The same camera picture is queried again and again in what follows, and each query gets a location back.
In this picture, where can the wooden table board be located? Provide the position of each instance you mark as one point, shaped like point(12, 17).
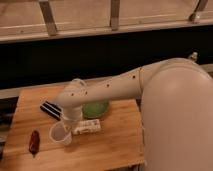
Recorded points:
point(119, 143)

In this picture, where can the white rectangular box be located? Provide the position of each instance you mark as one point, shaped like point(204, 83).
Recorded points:
point(87, 126)

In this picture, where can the metal window frame rail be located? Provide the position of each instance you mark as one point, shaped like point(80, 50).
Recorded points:
point(28, 20)

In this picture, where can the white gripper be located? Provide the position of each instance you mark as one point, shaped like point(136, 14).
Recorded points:
point(71, 118)

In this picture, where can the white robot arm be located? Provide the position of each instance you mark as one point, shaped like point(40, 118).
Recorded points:
point(176, 107)

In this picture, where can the green ceramic bowl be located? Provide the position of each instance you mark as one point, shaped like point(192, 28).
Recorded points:
point(95, 109)

